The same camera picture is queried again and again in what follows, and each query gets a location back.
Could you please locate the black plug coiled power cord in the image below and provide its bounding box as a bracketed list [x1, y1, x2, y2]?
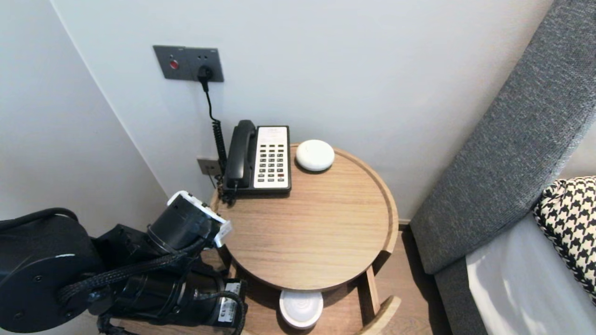
[198, 65, 229, 176]

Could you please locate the black telephone handset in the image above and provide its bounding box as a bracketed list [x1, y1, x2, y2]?
[225, 120, 257, 189]

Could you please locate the grey wall socket panel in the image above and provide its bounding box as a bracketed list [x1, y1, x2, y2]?
[184, 47, 224, 83]

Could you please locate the white round cylinder speaker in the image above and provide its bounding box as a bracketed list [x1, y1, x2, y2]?
[279, 289, 324, 330]

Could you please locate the round wooden bedside table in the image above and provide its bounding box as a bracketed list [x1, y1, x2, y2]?
[209, 143, 400, 298]

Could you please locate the beige phone wall plate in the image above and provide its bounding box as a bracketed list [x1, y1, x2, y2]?
[196, 157, 223, 176]

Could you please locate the flat white dome device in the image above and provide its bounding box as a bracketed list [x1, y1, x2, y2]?
[296, 139, 335, 172]

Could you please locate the black white desk telephone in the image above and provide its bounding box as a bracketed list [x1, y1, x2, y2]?
[223, 125, 292, 195]

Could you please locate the black braided sleeve cable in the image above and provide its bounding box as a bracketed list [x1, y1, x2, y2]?
[58, 249, 201, 303]

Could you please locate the curved wooden table drawer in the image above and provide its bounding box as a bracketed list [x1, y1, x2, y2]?
[114, 263, 402, 335]

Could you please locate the black white houndstooth pillow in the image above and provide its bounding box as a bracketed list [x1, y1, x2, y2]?
[532, 176, 596, 305]

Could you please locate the white bed sheet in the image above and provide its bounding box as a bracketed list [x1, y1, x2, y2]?
[466, 212, 596, 335]

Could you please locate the black coiled handset cord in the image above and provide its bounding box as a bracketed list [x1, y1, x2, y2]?
[217, 179, 239, 206]

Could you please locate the grey fabric headboard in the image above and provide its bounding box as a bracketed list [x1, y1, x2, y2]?
[410, 0, 596, 335]

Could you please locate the grey switch panel red button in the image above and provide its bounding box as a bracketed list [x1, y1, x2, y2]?
[153, 45, 187, 80]

